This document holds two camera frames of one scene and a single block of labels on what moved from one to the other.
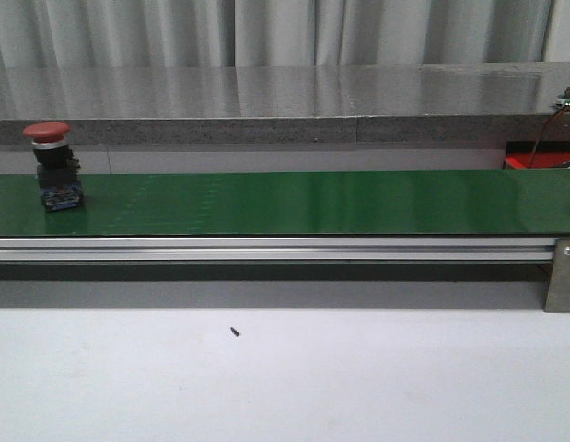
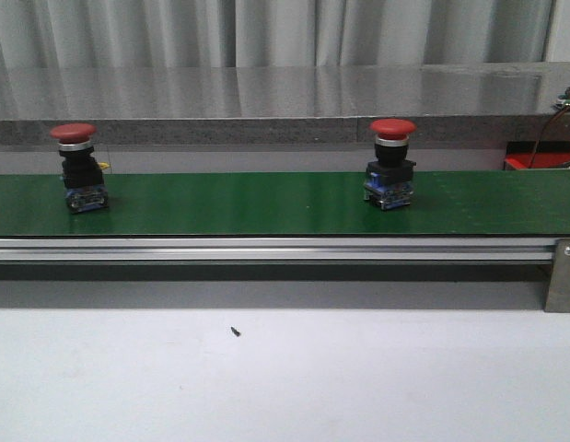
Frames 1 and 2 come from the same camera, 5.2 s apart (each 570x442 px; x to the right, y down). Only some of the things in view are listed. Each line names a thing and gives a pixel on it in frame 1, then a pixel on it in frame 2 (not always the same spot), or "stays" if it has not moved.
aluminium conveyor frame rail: (203, 250) stays
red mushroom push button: (58, 170) → (389, 181)
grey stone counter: (330, 104) stays
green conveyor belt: (294, 203) stays
